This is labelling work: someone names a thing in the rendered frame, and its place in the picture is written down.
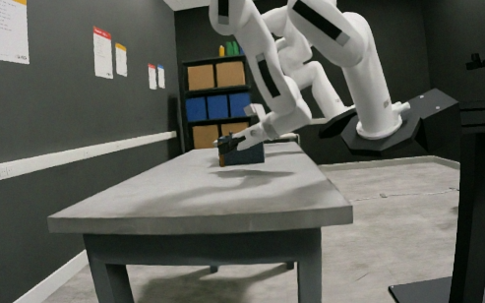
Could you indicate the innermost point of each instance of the orange-brown wooden peg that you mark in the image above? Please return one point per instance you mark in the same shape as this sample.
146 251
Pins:
221 158

